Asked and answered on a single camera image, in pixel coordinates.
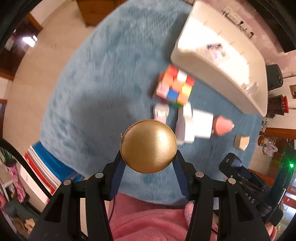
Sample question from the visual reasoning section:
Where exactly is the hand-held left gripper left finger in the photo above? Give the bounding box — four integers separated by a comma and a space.
29, 151, 126, 241

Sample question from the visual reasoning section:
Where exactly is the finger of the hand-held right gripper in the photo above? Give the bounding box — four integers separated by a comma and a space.
232, 159, 266, 193

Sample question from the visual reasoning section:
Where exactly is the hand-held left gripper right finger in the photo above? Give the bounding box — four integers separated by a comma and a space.
172, 151, 269, 241

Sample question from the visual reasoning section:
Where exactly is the black wall charger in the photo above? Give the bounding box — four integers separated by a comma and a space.
219, 152, 243, 176

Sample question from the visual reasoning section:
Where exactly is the colourful puzzle cube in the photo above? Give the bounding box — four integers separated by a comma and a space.
153, 64, 195, 107

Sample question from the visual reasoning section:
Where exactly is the white plastic storage bin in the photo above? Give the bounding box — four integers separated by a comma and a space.
171, 0, 269, 116

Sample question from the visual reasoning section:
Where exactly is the person's right hand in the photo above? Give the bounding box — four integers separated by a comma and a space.
266, 224, 277, 241

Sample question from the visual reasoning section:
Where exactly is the small wooden block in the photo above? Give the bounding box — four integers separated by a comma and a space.
234, 136, 250, 151

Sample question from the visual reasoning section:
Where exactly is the white plastic gadget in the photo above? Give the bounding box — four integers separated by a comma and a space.
174, 102, 195, 145

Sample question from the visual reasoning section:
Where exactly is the pink fleece robe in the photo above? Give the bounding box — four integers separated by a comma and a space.
107, 192, 219, 241

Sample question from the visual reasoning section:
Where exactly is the blue red striped box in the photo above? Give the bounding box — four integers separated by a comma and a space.
23, 141, 84, 204

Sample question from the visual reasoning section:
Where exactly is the red lid jar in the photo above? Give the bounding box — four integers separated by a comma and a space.
281, 95, 289, 114

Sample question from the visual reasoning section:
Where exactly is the blue plush blanket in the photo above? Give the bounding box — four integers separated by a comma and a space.
39, 0, 263, 204

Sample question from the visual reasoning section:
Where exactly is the dark green heater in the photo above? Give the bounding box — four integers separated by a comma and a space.
266, 64, 284, 92

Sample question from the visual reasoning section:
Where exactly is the floral pink cloth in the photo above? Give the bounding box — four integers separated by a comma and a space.
7, 162, 26, 204

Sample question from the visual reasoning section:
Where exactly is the black television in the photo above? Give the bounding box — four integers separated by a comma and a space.
254, 0, 296, 52

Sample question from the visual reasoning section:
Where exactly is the wooden side cabinet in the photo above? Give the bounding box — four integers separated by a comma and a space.
76, 0, 126, 26

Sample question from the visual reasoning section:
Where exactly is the thin black cable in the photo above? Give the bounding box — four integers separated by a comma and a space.
108, 199, 117, 220

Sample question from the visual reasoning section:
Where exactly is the white wall charger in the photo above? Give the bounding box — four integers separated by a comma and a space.
185, 109, 214, 139

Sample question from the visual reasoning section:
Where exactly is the thick black cable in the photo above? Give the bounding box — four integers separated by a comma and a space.
0, 138, 50, 203

